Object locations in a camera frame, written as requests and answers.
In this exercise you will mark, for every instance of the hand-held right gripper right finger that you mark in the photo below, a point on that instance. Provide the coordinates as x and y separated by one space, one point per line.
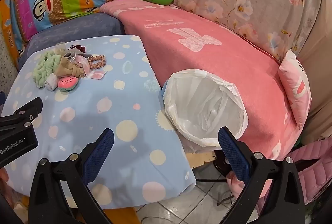
233 156

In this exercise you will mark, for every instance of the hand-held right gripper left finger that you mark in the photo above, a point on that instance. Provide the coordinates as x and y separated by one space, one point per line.
99 154

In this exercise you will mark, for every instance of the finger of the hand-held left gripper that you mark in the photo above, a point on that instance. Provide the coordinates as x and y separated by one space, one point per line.
28 108

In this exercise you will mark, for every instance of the green fluffy cloth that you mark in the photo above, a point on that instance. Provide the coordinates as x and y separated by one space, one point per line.
46 65

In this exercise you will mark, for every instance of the bin with white plastic liner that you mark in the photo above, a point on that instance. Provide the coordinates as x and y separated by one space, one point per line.
207 110

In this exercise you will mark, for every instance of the beige mesh cloth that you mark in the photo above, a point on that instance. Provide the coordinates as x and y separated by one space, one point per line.
66 68

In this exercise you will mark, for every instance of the person's left hand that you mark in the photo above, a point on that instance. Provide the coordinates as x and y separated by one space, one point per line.
3 175

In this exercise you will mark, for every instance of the small white cloth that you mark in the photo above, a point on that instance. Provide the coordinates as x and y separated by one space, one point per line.
51 83

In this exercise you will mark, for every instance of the watermelon plush toy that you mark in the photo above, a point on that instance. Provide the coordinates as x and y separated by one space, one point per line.
68 83

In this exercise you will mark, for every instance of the blue dotted blanket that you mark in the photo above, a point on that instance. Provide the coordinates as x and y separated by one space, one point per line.
90 99

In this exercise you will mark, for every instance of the grey white cloth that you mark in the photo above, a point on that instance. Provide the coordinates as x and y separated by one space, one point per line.
77 56

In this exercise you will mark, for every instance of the dark red scrunchie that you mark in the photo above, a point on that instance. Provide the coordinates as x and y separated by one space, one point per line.
77 48

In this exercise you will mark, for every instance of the brown leopard scrunchie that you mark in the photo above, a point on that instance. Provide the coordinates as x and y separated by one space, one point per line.
97 61

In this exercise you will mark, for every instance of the blue-grey sofa cushion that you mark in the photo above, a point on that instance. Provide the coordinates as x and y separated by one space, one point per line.
77 29

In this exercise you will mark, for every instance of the pink pillow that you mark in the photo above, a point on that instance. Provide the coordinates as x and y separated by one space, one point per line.
293 84

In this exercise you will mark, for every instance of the pink blanket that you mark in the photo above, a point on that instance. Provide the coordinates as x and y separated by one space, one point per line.
207 58

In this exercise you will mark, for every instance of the beige fabric panel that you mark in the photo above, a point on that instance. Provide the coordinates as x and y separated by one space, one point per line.
319 58

